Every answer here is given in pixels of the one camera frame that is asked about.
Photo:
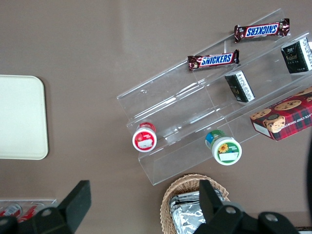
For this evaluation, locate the Snickers chocolate bar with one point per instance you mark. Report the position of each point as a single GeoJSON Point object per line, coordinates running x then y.
{"type": "Point", "coordinates": [262, 30]}
{"type": "Point", "coordinates": [214, 60]}

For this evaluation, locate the green sunflower lid jar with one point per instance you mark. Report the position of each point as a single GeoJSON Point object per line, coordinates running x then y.
{"type": "Point", "coordinates": [226, 151]}

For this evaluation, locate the wicker basket with foil packs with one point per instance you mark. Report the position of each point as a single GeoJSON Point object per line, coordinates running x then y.
{"type": "Point", "coordinates": [185, 181]}

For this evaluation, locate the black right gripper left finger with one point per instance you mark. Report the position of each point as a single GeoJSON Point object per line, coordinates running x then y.
{"type": "Point", "coordinates": [48, 219]}

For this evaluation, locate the dark green tea box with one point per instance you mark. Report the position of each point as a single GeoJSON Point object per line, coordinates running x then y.
{"type": "Point", "coordinates": [240, 87]}
{"type": "Point", "coordinates": [296, 57]}

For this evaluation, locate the clear acrylic stepped shelf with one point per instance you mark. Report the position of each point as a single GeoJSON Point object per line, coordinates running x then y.
{"type": "Point", "coordinates": [170, 107]}

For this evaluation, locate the clear acrylic bottle rack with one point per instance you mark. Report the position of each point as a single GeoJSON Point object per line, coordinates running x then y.
{"type": "Point", "coordinates": [50, 202]}

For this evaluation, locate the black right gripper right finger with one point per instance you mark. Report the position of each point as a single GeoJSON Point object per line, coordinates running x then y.
{"type": "Point", "coordinates": [226, 219]}

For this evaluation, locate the red tartan cookie box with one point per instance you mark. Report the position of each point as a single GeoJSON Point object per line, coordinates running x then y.
{"type": "Point", "coordinates": [282, 117]}

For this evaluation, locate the beige plastic tray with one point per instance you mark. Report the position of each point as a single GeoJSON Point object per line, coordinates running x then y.
{"type": "Point", "coordinates": [22, 117]}

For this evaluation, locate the red lid jar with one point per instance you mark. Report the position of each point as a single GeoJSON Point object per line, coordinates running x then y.
{"type": "Point", "coordinates": [144, 141]}

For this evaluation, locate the silver foil pack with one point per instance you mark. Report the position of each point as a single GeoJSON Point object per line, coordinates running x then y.
{"type": "Point", "coordinates": [187, 196]}
{"type": "Point", "coordinates": [187, 219]}

